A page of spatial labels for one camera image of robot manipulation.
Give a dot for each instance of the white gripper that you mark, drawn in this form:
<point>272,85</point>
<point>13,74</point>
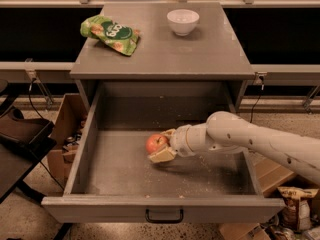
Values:
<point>179,141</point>

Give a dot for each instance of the red apple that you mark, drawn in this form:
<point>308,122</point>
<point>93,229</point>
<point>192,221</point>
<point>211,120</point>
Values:
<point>154,142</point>

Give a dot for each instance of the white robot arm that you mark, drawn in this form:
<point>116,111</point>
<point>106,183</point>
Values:
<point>224,132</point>

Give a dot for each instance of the grey open drawer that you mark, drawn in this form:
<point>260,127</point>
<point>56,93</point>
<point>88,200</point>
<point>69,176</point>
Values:
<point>112,180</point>

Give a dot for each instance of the grey cabinet counter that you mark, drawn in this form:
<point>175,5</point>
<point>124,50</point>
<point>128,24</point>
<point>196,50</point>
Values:
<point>210,52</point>

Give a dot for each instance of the left cardboard box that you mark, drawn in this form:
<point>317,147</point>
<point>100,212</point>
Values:
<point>69,124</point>

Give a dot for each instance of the cardboard box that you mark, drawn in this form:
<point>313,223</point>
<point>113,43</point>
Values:
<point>69,124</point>
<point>272,175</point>

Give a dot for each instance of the right cardboard box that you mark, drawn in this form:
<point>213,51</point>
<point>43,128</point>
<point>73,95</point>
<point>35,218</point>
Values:
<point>272,175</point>

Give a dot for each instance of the green snack bag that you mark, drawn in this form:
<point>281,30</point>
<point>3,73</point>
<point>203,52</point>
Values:
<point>120,38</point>

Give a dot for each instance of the white ceramic bowl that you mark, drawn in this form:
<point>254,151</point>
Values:
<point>182,21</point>

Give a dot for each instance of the black chair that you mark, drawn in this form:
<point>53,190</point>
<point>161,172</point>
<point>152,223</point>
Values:
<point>23,144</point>

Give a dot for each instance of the crumpled snack bag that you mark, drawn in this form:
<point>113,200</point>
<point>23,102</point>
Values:
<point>297,211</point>

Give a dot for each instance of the black drawer handle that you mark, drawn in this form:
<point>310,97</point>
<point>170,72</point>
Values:
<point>164,217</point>

